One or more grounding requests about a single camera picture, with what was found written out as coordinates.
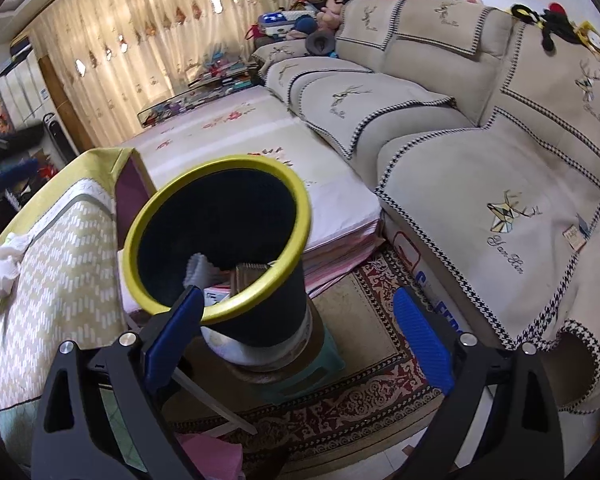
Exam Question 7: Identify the pink strawberry milk carton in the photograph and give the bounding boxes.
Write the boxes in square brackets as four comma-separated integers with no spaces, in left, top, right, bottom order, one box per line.
[204,286,232,308]

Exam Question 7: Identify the white tissue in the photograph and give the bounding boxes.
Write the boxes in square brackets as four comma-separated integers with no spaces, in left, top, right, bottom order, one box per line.
[183,254,223,290]

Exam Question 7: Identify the black yellow-rimmed trash bin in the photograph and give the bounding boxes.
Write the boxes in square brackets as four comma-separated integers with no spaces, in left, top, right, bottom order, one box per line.
[122,162,311,368]

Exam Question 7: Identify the patterned red rug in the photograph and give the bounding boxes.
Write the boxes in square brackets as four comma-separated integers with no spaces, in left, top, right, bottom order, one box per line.
[185,244,443,478]

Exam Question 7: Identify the teal plastic stool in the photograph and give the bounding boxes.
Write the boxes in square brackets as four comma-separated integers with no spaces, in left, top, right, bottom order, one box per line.
[251,325,346,404]

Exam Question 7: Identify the floral floor mattress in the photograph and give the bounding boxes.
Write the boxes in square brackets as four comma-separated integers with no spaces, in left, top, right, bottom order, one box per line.
[125,87,380,297]

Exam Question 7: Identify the beige sofa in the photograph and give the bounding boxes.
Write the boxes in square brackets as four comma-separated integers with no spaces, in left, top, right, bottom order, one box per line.
[254,0,600,414]

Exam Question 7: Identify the black tower fan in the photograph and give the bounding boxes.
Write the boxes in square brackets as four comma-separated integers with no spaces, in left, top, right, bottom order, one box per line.
[42,113,78,164]

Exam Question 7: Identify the white standing air conditioner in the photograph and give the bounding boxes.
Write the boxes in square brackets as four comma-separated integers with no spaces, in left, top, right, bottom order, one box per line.
[0,41,54,130]

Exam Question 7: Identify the cream curtains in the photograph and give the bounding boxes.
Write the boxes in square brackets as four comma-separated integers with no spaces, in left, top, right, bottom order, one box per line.
[28,0,290,146]

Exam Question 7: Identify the pile of plush toys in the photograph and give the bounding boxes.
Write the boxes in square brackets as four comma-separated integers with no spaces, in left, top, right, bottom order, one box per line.
[334,0,600,66]

